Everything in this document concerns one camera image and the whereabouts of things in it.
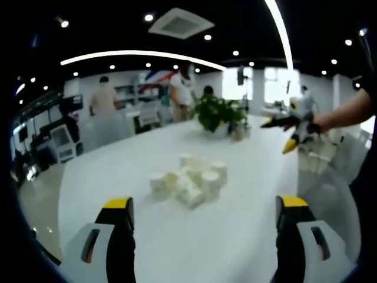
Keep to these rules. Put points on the white table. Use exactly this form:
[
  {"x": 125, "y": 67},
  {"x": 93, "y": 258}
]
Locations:
[{"x": 182, "y": 236}]

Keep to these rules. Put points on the translucent white chair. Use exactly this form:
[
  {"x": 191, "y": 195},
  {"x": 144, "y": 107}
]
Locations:
[{"x": 330, "y": 200}]

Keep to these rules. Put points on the frosted glass partition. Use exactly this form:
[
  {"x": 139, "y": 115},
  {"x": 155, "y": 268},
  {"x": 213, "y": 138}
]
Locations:
[{"x": 107, "y": 132}]

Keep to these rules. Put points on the cluster of white paper cups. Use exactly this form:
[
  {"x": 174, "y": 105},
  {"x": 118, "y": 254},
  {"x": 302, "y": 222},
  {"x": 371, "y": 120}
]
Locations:
[{"x": 191, "y": 182}]

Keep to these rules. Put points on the person's dark clothing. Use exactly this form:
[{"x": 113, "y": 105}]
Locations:
[{"x": 368, "y": 177}]

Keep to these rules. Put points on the small beige pot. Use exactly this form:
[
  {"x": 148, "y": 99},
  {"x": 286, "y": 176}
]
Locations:
[{"x": 239, "y": 134}]

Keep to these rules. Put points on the long ceiling light strip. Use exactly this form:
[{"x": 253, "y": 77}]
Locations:
[
  {"x": 281, "y": 29},
  {"x": 141, "y": 53}
]

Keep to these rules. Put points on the white wall shelf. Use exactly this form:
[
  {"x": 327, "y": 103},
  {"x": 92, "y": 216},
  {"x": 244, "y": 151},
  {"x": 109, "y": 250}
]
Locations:
[{"x": 138, "y": 91}]

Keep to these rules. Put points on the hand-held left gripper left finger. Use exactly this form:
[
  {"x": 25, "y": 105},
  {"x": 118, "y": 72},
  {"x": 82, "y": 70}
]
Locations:
[{"x": 117, "y": 253}]

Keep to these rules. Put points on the person's right hand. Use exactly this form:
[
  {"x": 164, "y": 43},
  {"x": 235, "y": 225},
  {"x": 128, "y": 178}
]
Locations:
[{"x": 321, "y": 123}]

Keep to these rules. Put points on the group of round ceiling spotlights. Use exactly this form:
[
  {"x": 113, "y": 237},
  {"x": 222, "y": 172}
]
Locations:
[{"x": 207, "y": 37}]

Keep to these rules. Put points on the bright window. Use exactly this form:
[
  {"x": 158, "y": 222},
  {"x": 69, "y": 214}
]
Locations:
[{"x": 259, "y": 85}]

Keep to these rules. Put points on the dark monitor screen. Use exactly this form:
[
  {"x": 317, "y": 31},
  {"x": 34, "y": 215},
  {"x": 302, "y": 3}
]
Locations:
[{"x": 72, "y": 103}]

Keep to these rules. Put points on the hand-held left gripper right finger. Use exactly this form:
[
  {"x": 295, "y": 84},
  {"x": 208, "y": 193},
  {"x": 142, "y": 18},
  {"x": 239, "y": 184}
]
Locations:
[{"x": 290, "y": 250}]

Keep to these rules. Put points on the white office chair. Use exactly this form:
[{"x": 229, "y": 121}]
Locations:
[{"x": 148, "y": 113}]

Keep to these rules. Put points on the green potted plant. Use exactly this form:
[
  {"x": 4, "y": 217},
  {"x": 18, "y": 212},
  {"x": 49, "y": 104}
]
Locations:
[{"x": 218, "y": 113}]

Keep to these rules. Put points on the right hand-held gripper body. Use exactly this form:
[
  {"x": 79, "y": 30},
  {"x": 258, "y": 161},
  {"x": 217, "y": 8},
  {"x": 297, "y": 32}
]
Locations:
[{"x": 304, "y": 109}]

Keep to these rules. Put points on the ceiling air conditioner vent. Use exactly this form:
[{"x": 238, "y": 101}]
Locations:
[{"x": 181, "y": 23}]

